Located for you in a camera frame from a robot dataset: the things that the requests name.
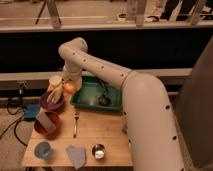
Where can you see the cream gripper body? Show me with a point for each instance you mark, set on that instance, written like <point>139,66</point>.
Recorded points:
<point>76,83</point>

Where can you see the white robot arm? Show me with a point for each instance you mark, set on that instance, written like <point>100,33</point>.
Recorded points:
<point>150,120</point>

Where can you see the white paper cup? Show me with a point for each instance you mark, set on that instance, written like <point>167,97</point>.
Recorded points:
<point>55,83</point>

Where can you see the small metal cup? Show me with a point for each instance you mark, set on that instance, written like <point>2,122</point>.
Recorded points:
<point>98,151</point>

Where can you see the blue plastic cup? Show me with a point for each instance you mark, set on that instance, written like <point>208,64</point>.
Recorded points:
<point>43,150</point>

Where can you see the green plastic tray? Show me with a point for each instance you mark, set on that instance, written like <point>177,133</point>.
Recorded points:
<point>87,96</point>

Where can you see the bunch of bananas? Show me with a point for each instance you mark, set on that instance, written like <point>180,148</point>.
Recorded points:
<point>54,93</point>

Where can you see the black ladle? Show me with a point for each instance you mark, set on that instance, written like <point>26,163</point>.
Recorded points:
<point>103,99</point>

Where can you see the metal fork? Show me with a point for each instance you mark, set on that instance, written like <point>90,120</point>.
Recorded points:
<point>76,116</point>

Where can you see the purple bowl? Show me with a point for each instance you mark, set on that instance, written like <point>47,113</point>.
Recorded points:
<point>49,105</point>

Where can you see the red-brown bowl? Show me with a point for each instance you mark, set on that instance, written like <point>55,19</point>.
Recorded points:
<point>53,117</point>

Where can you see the beige sponge block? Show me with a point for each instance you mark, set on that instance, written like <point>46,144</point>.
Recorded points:
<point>45,122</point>

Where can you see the blue power box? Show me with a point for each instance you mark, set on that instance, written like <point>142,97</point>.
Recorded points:
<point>31,112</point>

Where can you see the wooden folding table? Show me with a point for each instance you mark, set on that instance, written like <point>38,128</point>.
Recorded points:
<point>94,127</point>

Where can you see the blue sponge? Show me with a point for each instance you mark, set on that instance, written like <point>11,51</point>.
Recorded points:
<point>125,128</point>

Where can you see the grey-blue cloth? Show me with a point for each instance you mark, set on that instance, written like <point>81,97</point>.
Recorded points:
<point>77,156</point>

